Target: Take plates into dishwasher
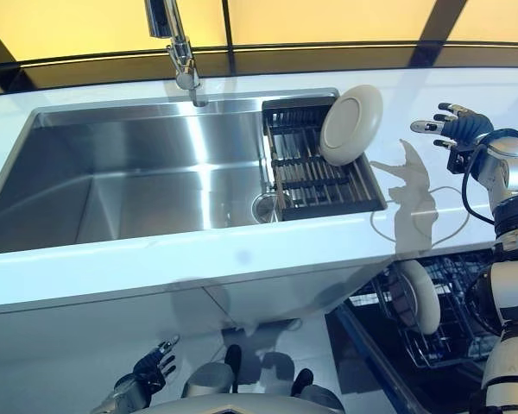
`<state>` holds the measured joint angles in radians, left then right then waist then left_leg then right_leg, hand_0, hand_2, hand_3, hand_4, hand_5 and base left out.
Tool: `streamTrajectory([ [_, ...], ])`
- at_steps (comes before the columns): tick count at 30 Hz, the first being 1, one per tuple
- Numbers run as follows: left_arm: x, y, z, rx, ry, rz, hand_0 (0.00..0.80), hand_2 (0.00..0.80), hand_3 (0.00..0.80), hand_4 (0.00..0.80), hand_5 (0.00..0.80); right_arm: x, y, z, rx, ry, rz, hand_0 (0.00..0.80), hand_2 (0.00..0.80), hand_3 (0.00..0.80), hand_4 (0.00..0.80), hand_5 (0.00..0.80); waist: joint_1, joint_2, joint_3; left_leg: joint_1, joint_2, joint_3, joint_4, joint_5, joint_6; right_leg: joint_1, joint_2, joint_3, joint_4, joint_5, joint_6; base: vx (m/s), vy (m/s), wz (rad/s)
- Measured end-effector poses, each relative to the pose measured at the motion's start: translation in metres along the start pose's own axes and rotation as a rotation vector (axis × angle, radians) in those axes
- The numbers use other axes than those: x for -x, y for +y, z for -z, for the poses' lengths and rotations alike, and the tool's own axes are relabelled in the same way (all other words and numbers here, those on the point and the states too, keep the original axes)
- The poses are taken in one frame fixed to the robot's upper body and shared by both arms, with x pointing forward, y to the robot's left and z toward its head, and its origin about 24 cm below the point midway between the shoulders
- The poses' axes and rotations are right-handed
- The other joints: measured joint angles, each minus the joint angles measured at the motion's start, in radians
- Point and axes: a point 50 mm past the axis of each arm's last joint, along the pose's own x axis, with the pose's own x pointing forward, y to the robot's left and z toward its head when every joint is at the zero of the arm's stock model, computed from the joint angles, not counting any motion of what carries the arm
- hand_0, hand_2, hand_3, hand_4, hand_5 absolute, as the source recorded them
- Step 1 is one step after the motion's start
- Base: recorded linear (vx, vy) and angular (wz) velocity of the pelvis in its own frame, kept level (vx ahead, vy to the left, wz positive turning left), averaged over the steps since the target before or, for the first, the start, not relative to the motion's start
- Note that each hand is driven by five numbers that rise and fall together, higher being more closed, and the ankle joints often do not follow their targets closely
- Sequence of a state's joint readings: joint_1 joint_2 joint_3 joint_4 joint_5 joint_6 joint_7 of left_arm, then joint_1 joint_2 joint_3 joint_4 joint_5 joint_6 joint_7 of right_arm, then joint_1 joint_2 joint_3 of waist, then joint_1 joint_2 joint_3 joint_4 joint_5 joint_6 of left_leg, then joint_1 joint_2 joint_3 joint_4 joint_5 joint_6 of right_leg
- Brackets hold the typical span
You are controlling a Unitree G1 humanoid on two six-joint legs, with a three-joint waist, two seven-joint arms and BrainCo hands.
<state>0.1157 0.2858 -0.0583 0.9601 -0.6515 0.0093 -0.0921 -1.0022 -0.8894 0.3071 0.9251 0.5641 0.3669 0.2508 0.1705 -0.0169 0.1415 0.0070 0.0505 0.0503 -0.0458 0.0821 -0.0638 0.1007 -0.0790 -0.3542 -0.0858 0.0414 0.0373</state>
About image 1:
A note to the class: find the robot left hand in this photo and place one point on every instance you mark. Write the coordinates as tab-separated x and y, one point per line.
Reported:
153	371

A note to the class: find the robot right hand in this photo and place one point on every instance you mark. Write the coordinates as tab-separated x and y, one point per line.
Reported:
468	126

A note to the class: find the beige ceramic plate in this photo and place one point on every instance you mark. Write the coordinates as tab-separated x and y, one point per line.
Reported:
425	297
349	125

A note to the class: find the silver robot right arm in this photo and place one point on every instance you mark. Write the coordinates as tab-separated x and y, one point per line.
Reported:
513	172

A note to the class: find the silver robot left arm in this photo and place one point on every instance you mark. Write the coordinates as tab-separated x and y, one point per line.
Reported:
123	394

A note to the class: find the white cabinet door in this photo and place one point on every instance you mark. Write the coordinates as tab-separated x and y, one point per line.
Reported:
69	345
276	293

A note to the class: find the black sink drain rack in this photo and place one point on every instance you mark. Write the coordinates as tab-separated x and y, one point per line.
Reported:
311	172

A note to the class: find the metal sink drain strainer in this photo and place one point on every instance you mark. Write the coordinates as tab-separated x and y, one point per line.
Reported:
263	209

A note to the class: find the stainless steel sink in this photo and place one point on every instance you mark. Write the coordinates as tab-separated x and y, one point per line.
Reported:
134	172

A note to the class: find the chrome kitchen faucet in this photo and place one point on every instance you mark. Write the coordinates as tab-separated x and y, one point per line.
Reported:
183	56

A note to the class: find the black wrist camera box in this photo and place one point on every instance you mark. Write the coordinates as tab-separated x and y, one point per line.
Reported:
457	161

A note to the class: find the dark window frame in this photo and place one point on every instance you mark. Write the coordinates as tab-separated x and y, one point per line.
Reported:
233	26

